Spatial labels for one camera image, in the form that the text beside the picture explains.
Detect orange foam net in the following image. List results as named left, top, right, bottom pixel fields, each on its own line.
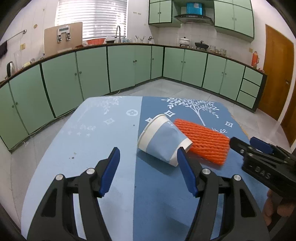
left=174, top=119, right=230, bottom=166

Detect blue white paper cup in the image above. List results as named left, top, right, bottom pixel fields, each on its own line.
left=137, top=114, right=193, bottom=167

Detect green lower kitchen cabinets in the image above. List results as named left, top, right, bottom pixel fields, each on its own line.
left=1, top=44, right=267, bottom=150

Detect green kitchen cabinets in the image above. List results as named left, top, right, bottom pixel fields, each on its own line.
left=149, top=1, right=255, bottom=42
left=1, top=44, right=267, bottom=150

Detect green upper kitchen cabinets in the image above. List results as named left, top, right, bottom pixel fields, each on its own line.
left=149, top=1, right=255, bottom=42

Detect person's right hand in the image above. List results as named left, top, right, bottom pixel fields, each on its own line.
left=262, top=189, right=295, bottom=226

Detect brown wooden door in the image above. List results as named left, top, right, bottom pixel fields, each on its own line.
left=281, top=87, right=296, bottom=147
left=258, top=25, right=294, bottom=120

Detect red thermos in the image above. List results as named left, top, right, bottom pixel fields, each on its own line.
left=251, top=51, right=259, bottom=69

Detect black wok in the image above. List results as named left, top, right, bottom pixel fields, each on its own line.
left=195, top=41, right=209, bottom=51

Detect white cooking pot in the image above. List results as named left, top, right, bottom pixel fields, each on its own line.
left=179, top=37, right=190, bottom=48

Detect black range hood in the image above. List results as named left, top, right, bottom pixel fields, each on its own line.
left=175, top=14, right=214, bottom=26

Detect blue box above hood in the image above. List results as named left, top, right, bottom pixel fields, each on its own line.
left=186, top=3, right=204, bottom=15

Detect silver sink faucet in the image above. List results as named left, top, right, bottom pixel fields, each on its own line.
left=115, top=26, right=121, bottom=43

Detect brown cardboard box on counter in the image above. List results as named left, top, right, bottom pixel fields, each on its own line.
left=44, top=22, right=83, bottom=57

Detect red basin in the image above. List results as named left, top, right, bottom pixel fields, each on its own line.
left=86, top=38, right=105, bottom=46

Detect white window blinds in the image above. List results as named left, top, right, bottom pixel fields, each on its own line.
left=55, top=0, right=128, bottom=40

